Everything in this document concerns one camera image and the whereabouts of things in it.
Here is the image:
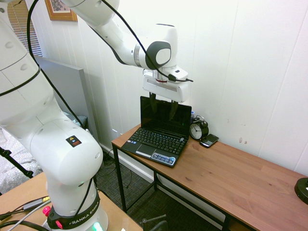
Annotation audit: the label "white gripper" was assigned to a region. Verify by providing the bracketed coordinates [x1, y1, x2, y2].
[142, 74, 189, 122]

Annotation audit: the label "black laptop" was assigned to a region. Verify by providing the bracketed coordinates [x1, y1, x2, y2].
[119, 96, 193, 168]

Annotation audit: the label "black alarm clock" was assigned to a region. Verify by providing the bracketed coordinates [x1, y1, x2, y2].
[189, 115, 209, 140]

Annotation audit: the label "black keypad phone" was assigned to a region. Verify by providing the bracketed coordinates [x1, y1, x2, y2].
[199, 133, 219, 148]

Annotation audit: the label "grey flat panel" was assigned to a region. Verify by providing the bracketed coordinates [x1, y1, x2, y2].
[33, 55, 99, 145]

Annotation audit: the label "wooden framed picture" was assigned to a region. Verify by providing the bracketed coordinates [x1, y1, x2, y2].
[45, 0, 78, 22]

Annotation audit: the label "black tripod stand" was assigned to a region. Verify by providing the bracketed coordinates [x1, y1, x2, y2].
[0, 146, 34, 179]

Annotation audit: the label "black desk lamp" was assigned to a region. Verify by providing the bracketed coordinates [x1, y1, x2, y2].
[295, 177, 308, 205]

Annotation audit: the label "white patterned bed cover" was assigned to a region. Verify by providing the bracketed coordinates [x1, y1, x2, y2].
[0, 127, 43, 194]

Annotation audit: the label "light wooden robot table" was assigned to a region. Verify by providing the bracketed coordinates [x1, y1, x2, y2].
[0, 172, 142, 231]

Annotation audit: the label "window blinds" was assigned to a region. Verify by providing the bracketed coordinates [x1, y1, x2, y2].
[7, 0, 44, 58]

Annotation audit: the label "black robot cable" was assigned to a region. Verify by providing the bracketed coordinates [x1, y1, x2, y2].
[0, 0, 194, 217]

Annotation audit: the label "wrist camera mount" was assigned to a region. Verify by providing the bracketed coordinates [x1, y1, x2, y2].
[143, 65, 189, 84]

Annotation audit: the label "black power cord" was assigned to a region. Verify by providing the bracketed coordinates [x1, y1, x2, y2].
[103, 148, 136, 191]

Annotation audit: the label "wooden desk black frame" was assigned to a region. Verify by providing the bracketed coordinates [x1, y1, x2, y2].
[111, 124, 308, 231]

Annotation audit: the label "dark cable adapter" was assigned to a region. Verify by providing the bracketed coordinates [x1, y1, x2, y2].
[22, 198, 46, 210]

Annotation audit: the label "grey cable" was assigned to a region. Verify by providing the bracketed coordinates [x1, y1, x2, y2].
[0, 204, 52, 228]

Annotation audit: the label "black table cable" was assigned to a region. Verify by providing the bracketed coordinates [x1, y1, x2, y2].
[0, 209, 50, 231]

